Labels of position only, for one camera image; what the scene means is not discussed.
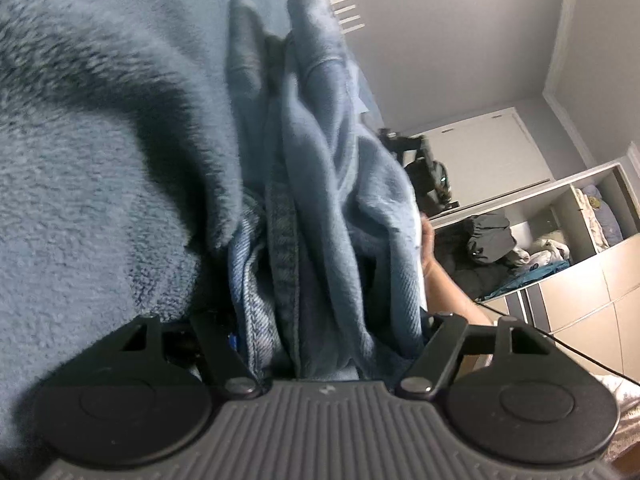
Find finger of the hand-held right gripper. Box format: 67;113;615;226
378;128;426;157

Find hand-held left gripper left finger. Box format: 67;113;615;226
119;309;263;402

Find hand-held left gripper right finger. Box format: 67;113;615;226
396;311;554;402

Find light blue denim jeans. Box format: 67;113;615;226
225;0;432;382

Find person's right forearm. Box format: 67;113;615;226
424;260;497;329

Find white crumpled clothes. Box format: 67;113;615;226
510;230;572;269

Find pile of folded light clothes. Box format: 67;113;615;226
572;184;624;252

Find person's right hand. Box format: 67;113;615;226
419;213;437;275

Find black garment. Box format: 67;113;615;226
466;212;519;267

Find teal crumpled cloth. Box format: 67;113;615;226
487;259;572;302

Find white wardrobe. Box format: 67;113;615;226
400;107;640;377

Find white router with antennas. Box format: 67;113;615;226
327;0;369;31

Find light patterned cloth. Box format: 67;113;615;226
599;376;640;458

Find blue fleece blanket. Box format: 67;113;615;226
0;0;383;466

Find black cable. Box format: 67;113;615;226
474;299;640;387

